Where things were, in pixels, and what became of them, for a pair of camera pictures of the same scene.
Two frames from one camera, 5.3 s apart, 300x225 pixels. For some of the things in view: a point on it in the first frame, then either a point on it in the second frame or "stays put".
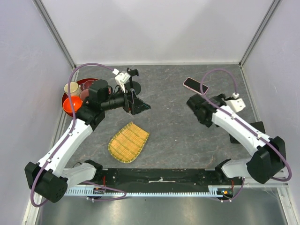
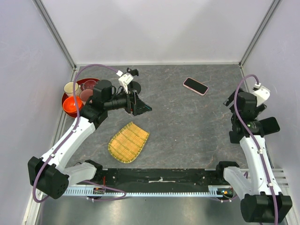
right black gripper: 222,96 -> 259,109
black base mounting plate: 160,178 stays put
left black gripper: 132,104 stays put
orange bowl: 77,101 stays put
